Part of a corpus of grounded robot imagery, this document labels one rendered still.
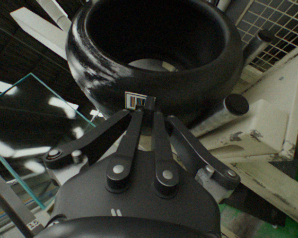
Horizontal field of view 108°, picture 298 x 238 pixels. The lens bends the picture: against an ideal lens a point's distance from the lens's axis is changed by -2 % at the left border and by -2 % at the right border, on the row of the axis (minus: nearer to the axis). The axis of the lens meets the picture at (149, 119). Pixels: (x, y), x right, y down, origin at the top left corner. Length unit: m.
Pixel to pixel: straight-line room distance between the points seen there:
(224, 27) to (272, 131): 0.32
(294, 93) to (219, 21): 0.29
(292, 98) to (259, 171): 0.47
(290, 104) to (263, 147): 0.12
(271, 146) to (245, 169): 0.46
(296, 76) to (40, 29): 1.37
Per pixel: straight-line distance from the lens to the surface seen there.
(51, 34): 1.20
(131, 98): 0.23
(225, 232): 1.00
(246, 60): 0.51
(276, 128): 0.29
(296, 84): 0.41
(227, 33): 0.45
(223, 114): 0.26
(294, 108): 0.35
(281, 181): 0.86
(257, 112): 0.28
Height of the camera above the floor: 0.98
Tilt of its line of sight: 10 degrees up
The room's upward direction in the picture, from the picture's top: 55 degrees counter-clockwise
